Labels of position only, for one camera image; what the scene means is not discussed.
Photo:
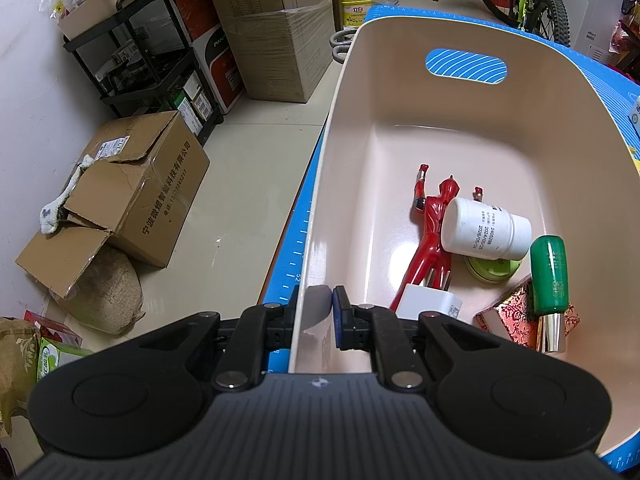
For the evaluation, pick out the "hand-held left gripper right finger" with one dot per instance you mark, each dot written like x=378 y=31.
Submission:
x=341 y=320

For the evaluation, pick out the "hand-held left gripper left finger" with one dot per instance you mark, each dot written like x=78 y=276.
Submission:
x=280 y=327

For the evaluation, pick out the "white charger plug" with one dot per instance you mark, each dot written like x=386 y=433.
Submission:
x=425 y=302

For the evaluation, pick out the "red toy figure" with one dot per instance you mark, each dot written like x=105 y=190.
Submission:
x=430 y=230

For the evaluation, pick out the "green round tin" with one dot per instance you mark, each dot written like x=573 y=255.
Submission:
x=492 y=271

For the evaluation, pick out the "white pill bottle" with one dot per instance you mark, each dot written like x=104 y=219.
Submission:
x=480 y=227

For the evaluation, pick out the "red brocade box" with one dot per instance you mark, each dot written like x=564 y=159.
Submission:
x=515 y=315

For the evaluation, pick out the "beige plastic basin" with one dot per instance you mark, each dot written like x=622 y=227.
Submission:
x=400 y=125

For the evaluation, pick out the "green bottle with silver cap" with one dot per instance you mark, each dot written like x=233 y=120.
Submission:
x=549 y=280

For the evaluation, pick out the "blue ruled mat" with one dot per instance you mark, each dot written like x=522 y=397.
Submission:
x=296 y=240

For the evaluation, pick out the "tan woven sack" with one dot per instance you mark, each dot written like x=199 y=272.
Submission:
x=110 y=295

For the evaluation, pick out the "open torn cardboard box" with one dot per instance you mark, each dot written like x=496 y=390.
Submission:
x=150 y=185

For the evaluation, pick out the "green fruit print box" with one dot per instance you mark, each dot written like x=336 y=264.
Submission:
x=55 y=360

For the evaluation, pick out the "flat red box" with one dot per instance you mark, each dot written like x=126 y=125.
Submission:
x=50 y=327

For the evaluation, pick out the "group of small boxes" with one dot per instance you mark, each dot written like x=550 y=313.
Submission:
x=192 y=100

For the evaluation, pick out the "white foam piece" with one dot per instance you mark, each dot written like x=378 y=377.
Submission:
x=52 y=215

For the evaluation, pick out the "white and red appliance box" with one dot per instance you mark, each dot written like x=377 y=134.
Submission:
x=220 y=70

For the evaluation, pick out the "brown patterned bag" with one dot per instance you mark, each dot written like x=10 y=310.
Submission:
x=17 y=360

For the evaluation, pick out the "taped cardboard box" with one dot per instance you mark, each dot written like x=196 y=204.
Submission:
x=280 y=55

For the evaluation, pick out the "black shelf rack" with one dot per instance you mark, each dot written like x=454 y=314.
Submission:
x=145 y=67

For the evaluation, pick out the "yellow detergent bottle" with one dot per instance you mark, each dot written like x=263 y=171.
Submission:
x=355 y=12

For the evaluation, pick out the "red carton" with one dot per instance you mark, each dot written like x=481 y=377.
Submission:
x=197 y=7

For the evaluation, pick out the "blue and white tissue pack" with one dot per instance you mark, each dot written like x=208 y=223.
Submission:
x=636 y=115

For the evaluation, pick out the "green and black bicycle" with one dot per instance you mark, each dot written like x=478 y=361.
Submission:
x=555 y=15

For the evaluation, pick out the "pile of colourful packets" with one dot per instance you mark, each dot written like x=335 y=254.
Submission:
x=627 y=40

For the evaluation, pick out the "white appliance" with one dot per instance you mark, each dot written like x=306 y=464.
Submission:
x=600 y=0

